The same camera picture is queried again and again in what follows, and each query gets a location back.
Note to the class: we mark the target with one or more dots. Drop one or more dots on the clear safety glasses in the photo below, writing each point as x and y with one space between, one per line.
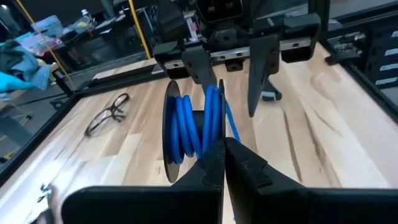
115 113

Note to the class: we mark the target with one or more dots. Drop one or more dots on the black utility knife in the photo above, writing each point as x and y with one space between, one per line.
273 93

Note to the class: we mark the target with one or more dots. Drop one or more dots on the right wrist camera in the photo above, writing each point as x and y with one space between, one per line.
219 9

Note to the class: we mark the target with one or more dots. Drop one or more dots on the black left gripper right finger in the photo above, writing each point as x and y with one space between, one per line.
295 205

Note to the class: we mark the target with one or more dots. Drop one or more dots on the clear plastic bottle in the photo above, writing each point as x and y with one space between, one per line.
87 15

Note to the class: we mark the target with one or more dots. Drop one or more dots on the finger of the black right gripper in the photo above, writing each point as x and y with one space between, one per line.
200 67
262 62

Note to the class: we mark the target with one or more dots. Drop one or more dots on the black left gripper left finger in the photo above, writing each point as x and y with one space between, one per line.
140 205

